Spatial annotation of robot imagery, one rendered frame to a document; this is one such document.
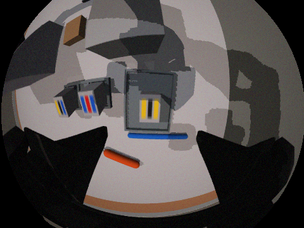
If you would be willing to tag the tan cube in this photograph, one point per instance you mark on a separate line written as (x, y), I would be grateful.
(74, 31)

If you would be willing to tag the orange rounded bar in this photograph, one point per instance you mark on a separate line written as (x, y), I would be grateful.
(121, 158)

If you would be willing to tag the blue flat bar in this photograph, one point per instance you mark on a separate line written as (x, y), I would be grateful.
(157, 136)

